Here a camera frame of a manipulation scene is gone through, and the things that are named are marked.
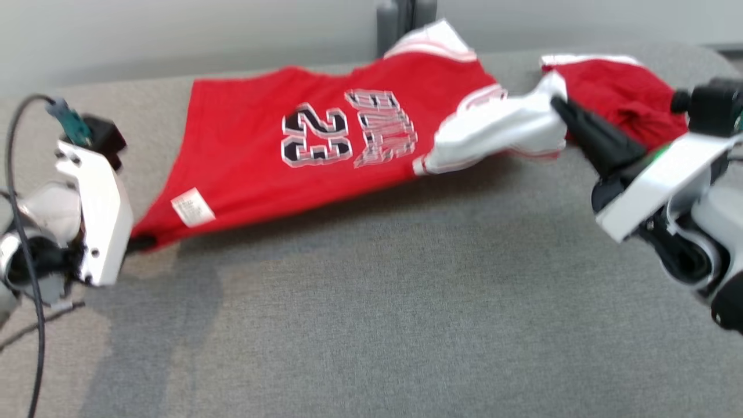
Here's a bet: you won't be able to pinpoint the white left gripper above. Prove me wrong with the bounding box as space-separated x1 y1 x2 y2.
55 139 157 288

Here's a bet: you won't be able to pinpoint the black cable with teal plug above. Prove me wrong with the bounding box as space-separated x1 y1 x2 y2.
3 93 93 418

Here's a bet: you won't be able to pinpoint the red basketball jersey number 23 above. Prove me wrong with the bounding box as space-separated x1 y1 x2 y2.
129 19 568 251

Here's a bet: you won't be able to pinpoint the grey metal partition post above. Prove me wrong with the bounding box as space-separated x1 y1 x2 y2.
376 0 439 57

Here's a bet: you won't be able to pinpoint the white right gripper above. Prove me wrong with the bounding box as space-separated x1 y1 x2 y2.
550 95 738 244

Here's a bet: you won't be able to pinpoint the red shorts with white stripe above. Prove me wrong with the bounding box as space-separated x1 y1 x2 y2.
540 54 688 153

